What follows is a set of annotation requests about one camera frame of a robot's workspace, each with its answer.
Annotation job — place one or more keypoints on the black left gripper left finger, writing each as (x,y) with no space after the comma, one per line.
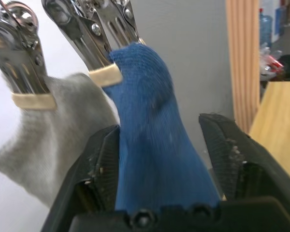
(94,166)

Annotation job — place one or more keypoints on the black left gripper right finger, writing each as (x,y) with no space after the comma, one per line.
(234,157)

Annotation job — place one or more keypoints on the blue sock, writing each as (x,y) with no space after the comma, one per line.
(149,135)

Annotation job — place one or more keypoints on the metal hanger clip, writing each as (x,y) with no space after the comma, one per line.
(19,55)
(96,36)

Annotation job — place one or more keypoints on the wooden table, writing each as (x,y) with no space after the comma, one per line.
(278,130)

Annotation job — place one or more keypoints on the grey sock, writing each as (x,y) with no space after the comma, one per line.
(50,135)

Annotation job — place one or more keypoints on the wooden slatted panel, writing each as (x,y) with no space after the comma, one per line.
(242,62)

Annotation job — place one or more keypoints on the red and white clutter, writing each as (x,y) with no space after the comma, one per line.
(271,61)

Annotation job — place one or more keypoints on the blue water bottle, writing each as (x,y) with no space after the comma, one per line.
(265,27)

